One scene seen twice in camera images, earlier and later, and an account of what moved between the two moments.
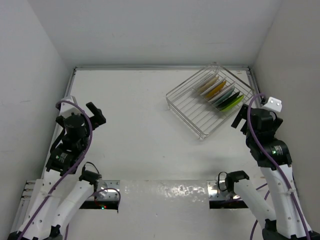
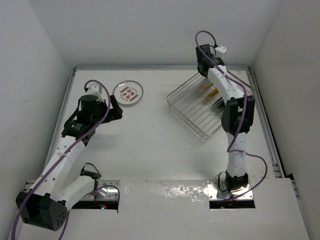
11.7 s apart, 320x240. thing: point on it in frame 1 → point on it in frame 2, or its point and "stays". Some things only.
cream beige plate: x=209 y=84 stays
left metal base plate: x=109 y=195 stays
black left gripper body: x=87 y=135 → x=102 y=109
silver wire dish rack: x=204 y=100 stays
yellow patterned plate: x=216 y=90 stays
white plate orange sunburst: x=207 y=81 → x=128 y=92
